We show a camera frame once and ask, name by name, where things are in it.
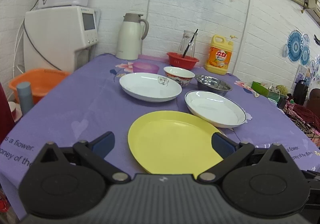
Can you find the yellow plastic plate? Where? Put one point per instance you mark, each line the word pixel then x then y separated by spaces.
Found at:
pixel 170 141

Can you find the blue paper fan wall decoration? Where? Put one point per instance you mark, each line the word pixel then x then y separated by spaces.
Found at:
pixel 295 46

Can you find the clear glass carafe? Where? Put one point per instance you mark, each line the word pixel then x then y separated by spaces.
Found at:
pixel 189 45

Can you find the red plastic colander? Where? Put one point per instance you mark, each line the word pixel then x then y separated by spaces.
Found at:
pixel 178 64

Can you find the black speaker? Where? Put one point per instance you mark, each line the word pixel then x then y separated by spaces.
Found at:
pixel 300 92

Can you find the white water dispenser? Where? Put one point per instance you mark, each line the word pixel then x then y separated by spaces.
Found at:
pixel 55 34

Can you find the white plate with floral print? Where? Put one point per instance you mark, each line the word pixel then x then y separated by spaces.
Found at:
pixel 145 86

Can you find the red patterned ceramic bowl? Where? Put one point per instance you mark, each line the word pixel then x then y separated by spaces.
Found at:
pixel 178 72

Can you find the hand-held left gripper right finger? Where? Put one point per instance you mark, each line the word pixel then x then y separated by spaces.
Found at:
pixel 221 146

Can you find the yellow detergent bottle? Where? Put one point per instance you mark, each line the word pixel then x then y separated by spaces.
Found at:
pixel 220 60

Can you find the purple plastic bowl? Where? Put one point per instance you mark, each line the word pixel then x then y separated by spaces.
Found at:
pixel 145 67

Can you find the green box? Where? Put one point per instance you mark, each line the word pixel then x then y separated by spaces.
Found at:
pixel 258 87

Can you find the stainless steel bowl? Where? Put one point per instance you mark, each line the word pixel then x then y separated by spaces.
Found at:
pixel 212 85

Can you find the patterned cloth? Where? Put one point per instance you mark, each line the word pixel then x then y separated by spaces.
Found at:
pixel 302 119

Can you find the purple floral tablecloth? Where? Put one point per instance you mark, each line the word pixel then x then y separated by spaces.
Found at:
pixel 75 104

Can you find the grey blue bottle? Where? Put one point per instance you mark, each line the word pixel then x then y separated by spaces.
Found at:
pixel 25 99

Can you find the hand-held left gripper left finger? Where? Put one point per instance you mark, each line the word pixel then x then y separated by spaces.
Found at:
pixel 103 142

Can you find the black stirring stick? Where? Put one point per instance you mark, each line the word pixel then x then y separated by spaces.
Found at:
pixel 191 39

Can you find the dark red cloth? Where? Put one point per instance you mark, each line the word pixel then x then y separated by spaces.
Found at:
pixel 5 111

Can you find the cream thermos jug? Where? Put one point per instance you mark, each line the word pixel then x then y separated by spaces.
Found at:
pixel 128 39

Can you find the white plate with blue rim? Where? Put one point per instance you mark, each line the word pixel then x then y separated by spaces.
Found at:
pixel 215 109

